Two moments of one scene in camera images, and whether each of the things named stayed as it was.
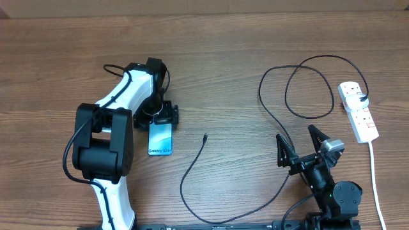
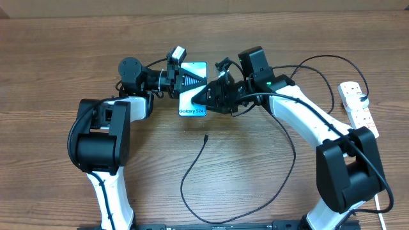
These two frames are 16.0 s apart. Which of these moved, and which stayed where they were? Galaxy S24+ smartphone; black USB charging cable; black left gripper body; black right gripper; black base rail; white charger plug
Moved: black left gripper body; black USB charging cable; Galaxy S24+ smartphone; black right gripper
Stayed: white charger plug; black base rail
